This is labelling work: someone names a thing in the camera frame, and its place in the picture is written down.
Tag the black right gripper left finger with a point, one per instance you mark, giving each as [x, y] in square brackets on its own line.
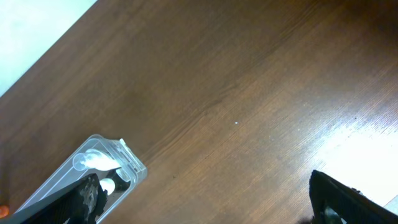
[80, 202]

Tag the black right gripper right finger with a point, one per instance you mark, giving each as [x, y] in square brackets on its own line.
[333, 202]

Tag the white squeeze bottle clear cap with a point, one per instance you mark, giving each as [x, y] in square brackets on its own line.
[94, 159]

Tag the clear plastic container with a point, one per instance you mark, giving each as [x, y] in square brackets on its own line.
[127, 172]

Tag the orange effervescent tablet tube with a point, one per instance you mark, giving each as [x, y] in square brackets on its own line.
[4, 211]

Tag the dark syrup bottle white cap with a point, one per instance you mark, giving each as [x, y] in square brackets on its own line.
[114, 183]

